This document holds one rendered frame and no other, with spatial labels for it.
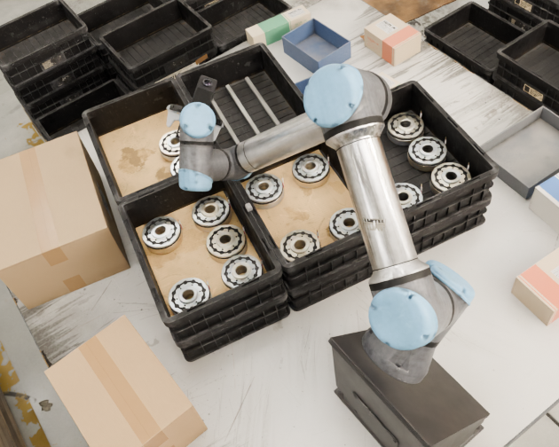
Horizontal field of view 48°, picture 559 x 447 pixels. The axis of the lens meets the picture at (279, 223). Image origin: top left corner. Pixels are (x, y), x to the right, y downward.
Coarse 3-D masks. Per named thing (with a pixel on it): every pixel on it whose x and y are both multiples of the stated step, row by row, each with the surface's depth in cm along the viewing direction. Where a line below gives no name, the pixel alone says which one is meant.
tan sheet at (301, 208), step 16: (288, 176) 174; (336, 176) 172; (288, 192) 171; (304, 192) 170; (320, 192) 170; (336, 192) 169; (256, 208) 169; (272, 208) 168; (288, 208) 168; (304, 208) 167; (320, 208) 166; (336, 208) 166; (272, 224) 165; (288, 224) 165; (304, 224) 164; (320, 224) 163; (320, 240) 160
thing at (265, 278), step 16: (144, 192) 164; (128, 224) 160; (256, 224) 153; (272, 256) 147; (144, 272) 149; (272, 272) 145; (240, 288) 143; (256, 288) 145; (160, 304) 143; (208, 304) 142; (176, 320) 140
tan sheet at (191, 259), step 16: (192, 208) 172; (144, 224) 170; (192, 224) 168; (240, 224) 166; (192, 240) 165; (160, 256) 163; (176, 256) 163; (192, 256) 162; (208, 256) 162; (256, 256) 160; (160, 272) 160; (176, 272) 160; (192, 272) 159; (208, 272) 159; (160, 288) 158; (224, 288) 155
